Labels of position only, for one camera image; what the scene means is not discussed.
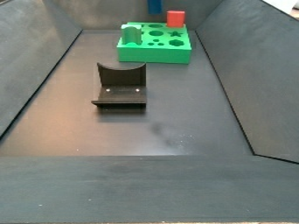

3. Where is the green shape sorter board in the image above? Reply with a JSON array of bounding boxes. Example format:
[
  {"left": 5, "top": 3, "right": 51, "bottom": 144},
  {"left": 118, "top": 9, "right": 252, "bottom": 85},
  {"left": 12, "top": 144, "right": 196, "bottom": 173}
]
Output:
[{"left": 116, "top": 22, "right": 192, "bottom": 64}]

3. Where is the blue cylinder peg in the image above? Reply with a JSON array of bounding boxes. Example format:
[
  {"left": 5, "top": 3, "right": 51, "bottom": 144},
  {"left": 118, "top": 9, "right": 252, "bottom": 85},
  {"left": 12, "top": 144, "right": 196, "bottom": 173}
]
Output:
[{"left": 147, "top": 0, "right": 163, "bottom": 14}]

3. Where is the black curved holder stand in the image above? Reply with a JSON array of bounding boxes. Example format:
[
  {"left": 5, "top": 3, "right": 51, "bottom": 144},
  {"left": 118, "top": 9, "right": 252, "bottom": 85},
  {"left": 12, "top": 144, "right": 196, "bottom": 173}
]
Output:
[{"left": 91, "top": 63, "right": 147, "bottom": 107}]

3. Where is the green notched block peg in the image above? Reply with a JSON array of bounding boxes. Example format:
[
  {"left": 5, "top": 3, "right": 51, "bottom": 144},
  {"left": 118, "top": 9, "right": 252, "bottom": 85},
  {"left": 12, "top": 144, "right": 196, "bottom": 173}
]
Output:
[{"left": 122, "top": 24, "right": 143, "bottom": 45}]

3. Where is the red block peg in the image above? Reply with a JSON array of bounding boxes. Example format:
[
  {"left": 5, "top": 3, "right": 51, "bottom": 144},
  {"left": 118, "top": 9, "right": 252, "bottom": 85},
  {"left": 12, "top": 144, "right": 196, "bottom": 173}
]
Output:
[{"left": 167, "top": 10, "right": 186, "bottom": 27}]

